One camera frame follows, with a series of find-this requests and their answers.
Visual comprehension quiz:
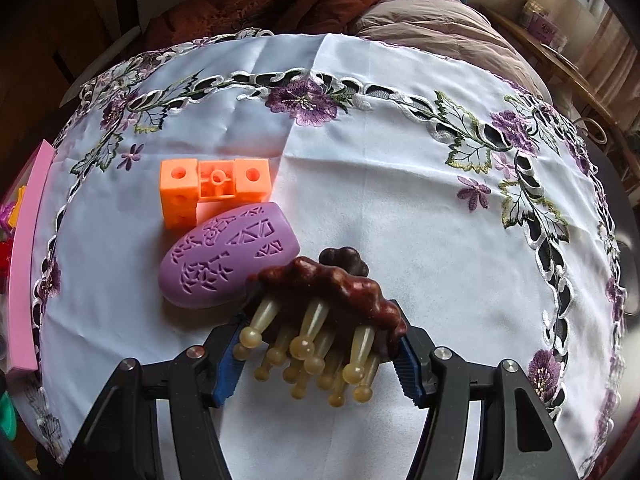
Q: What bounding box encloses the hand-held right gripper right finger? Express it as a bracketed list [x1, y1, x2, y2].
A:
[390, 302, 581, 480]

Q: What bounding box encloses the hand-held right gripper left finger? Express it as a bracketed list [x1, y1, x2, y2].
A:
[62, 320, 246, 480]

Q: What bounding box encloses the brown wooden massage comb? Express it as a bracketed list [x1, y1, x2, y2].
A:
[239, 247, 408, 407]

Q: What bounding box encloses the pink rimmed white tray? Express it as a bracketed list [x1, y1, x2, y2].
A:
[0, 140, 55, 376]

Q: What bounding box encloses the green plastic toy cup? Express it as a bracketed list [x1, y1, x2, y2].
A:
[0, 390, 18, 441]

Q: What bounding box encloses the purple oval carved case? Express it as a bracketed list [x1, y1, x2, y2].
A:
[159, 201, 302, 309]

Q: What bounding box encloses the white embroidered floral tablecloth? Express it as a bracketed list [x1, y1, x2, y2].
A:
[30, 30, 626, 480]

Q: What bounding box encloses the large orange toy block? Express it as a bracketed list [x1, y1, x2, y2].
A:
[160, 158, 277, 230]

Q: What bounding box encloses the wooden side desk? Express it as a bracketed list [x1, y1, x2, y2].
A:
[480, 5, 640, 171]

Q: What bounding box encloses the red-brown blanket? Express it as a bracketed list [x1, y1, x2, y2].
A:
[145, 0, 396, 46]

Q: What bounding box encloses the brown wooden cabinet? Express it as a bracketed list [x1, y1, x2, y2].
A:
[0, 0, 91, 126]

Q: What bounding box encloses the beige curtain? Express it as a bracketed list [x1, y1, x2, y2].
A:
[575, 0, 640, 111]

